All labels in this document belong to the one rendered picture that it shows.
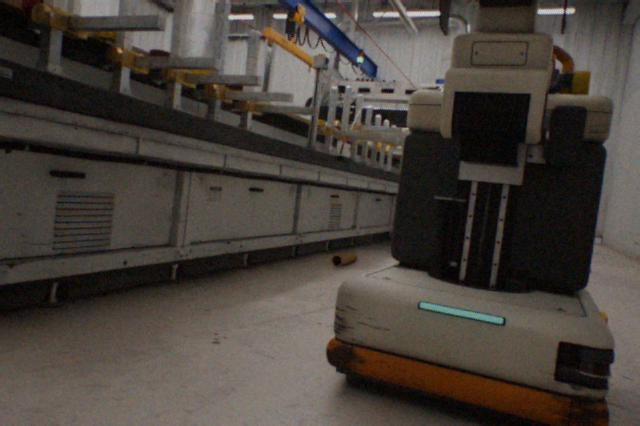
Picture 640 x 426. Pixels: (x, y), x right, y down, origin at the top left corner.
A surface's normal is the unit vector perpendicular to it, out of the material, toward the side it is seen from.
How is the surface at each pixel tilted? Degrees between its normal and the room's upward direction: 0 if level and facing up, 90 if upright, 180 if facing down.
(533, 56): 98
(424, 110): 90
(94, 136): 90
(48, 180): 90
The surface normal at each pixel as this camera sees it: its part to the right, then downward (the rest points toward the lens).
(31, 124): 0.92, 0.13
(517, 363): -0.40, 0.00
